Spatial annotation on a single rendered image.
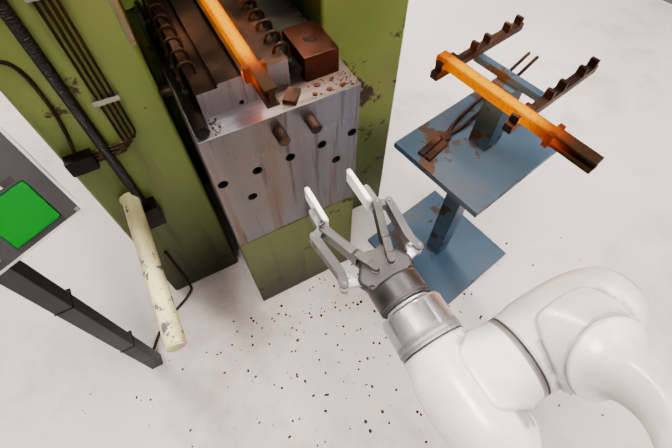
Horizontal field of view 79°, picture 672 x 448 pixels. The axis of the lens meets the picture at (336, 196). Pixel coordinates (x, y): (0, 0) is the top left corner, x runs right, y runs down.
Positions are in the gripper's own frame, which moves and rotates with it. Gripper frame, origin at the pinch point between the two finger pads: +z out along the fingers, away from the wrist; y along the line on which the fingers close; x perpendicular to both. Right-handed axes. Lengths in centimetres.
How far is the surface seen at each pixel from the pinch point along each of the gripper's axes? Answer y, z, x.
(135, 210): -36, 42, -36
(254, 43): 3.5, 43.1, -0.5
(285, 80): 6.5, 34.9, -5.6
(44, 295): -57, 25, -30
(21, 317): -99, 67, -100
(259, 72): 0.0, 30.7, 2.2
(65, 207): -38.8, 19.9, -1.9
